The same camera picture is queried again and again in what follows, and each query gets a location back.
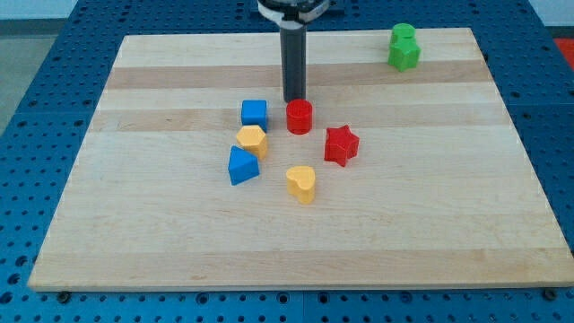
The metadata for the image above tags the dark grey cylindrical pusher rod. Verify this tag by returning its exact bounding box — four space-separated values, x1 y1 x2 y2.
280 26 307 102

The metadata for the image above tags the green star block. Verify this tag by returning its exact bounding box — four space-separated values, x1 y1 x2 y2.
387 39 421 72

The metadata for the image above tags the red star block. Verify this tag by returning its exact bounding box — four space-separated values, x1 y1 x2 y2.
324 125 360 167

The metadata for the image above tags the red cylinder block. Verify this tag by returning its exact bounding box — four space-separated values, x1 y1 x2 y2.
286 99 313 135

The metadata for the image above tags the blue cube block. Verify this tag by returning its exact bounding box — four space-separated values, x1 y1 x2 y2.
240 100 267 132

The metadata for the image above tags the yellow hexagon block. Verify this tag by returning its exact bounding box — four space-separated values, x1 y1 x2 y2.
236 125 268 161

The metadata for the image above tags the green cylinder block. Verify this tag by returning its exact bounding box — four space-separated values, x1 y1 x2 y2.
390 22 416 45

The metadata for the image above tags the blue triangle block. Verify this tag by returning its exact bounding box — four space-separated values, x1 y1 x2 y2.
228 146 260 186

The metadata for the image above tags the yellow heart block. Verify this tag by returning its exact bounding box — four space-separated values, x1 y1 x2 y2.
286 166 316 205

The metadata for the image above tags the light wooden board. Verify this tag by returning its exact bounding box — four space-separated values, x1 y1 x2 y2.
29 28 573 292

